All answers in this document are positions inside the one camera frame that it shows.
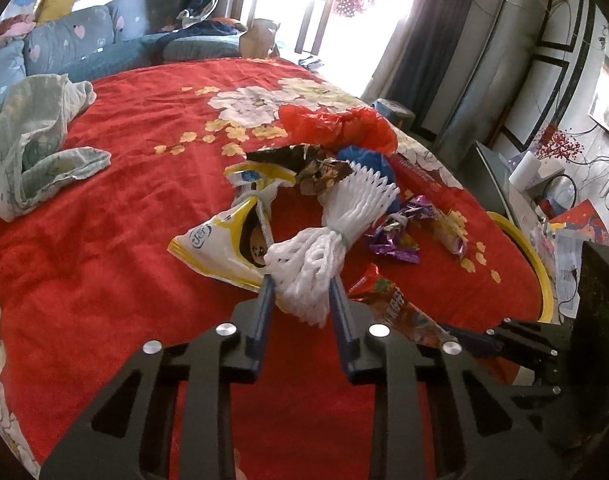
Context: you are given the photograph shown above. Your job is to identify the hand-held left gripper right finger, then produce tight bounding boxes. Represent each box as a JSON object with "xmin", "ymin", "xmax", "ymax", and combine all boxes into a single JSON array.
[{"xmin": 328, "ymin": 276, "xmax": 567, "ymax": 480}]

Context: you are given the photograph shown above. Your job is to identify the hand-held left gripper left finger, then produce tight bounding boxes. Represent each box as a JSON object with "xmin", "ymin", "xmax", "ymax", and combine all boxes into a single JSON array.
[{"xmin": 38, "ymin": 276, "xmax": 276, "ymax": 480}]

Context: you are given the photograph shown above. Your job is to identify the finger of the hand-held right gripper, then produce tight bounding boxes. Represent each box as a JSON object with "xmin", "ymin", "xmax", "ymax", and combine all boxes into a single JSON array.
[
  {"xmin": 441, "ymin": 316, "xmax": 580, "ymax": 386},
  {"xmin": 509, "ymin": 382, "xmax": 592, "ymax": 456}
]

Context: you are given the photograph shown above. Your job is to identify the orange snack wrapper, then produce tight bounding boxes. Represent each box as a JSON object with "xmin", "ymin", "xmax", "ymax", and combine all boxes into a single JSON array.
[{"xmin": 348, "ymin": 262, "xmax": 460, "ymax": 351}]

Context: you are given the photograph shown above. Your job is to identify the white foam fruit net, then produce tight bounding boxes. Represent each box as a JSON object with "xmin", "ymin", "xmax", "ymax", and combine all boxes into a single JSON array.
[{"xmin": 263, "ymin": 160, "xmax": 400, "ymax": 328}]

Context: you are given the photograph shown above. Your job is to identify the black shiny snack wrapper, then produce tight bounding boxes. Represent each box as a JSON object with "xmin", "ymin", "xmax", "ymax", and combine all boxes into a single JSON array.
[{"xmin": 247, "ymin": 145, "xmax": 347, "ymax": 196}]

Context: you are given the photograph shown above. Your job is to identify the yellow snack packet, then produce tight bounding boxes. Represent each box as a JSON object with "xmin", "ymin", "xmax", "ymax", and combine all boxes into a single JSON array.
[{"xmin": 168, "ymin": 162, "xmax": 298, "ymax": 293}]

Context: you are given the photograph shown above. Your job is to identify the purple candy wrapper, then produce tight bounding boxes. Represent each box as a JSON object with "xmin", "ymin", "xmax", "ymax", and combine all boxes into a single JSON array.
[{"xmin": 367, "ymin": 195, "xmax": 437, "ymax": 263}]

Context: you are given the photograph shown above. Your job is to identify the yellow hoop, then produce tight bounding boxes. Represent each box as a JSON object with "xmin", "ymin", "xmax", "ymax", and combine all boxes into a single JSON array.
[{"xmin": 487, "ymin": 210, "xmax": 557, "ymax": 323}]

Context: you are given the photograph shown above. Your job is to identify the clear gold wrapper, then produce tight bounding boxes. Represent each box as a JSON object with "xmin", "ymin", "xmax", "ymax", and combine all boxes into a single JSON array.
[{"xmin": 431, "ymin": 207, "xmax": 470, "ymax": 258}]

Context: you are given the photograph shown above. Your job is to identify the red floral blanket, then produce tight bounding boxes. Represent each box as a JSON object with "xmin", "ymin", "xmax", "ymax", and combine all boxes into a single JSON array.
[{"xmin": 0, "ymin": 57, "xmax": 550, "ymax": 480}]

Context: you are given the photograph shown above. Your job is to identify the blue plastic bag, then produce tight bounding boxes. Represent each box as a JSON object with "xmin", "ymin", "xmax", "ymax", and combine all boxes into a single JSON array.
[{"xmin": 337, "ymin": 146, "xmax": 400, "ymax": 211}]

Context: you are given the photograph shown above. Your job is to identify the long red packet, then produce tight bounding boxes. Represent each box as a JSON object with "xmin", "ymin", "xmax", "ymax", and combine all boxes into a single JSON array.
[{"xmin": 389, "ymin": 152, "xmax": 457, "ymax": 206}]

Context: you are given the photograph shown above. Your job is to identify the white paper roll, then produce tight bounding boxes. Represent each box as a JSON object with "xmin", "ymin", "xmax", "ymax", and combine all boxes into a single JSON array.
[{"xmin": 508, "ymin": 152, "xmax": 542, "ymax": 191}]

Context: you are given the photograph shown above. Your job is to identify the grey panel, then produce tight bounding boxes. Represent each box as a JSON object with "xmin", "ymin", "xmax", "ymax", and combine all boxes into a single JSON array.
[{"xmin": 471, "ymin": 141, "xmax": 515, "ymax": 221}]

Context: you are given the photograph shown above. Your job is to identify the red plastic bag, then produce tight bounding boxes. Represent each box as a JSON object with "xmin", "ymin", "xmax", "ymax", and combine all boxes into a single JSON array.
[{"xmin": 279, "ymin": 105, "xmax": 397, "ymax": 153}]

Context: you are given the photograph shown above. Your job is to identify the red artificial flowers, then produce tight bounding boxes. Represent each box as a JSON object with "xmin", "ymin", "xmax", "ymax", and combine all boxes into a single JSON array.
[{"xmin": 537, "ymin": 122, "xmax": 585, "ymax": 161}]

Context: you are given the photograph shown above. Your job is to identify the blue stool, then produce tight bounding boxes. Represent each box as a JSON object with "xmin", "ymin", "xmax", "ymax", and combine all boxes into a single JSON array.
[{"xmin": 374, "ymin": 99, "xmax": 416, "ymax": 131}]

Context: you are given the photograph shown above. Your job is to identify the brown paper bag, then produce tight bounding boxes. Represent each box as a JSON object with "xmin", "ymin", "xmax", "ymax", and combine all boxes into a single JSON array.
[{"xmin": 239, "ymin": 19, "xmax": 280, "ymax": 58}]

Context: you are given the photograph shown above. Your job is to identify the dark clothes pile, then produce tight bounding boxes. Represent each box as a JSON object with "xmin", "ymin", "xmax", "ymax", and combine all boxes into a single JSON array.
[{"xmin": 177, "ymin": 7, "xmax": 248, "ymax": 36}]

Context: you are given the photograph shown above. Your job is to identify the white standing air conditioner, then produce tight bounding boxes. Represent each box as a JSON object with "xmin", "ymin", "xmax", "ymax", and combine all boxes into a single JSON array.
[{"xmin": 437, "ymin": 0, "xmax": 550, "ymax": 156}]

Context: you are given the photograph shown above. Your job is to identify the dark grey curtain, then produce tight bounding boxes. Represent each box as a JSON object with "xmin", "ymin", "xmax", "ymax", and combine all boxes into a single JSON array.
[{"xmin": 374, "ymin": 0, "xmax": 485, "ymax": 106}]

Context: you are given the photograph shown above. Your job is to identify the light green cloth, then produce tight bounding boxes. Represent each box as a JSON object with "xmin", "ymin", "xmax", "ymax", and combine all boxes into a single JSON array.
[{"xmin": 0, "ymin": 74, "xmax": 112, "ymax": 222}]

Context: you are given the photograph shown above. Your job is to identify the blue sofa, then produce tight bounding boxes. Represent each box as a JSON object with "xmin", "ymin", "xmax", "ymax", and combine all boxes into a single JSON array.
[{"xmin": 0, "ymin": 0, "xmax": 245, "ymax": 111}]

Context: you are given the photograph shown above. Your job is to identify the yellow pillow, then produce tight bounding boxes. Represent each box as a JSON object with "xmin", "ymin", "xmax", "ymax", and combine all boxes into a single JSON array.
[{"xmin": 37, "ymin": 0, "xmax": 78, "ymax": 23}]

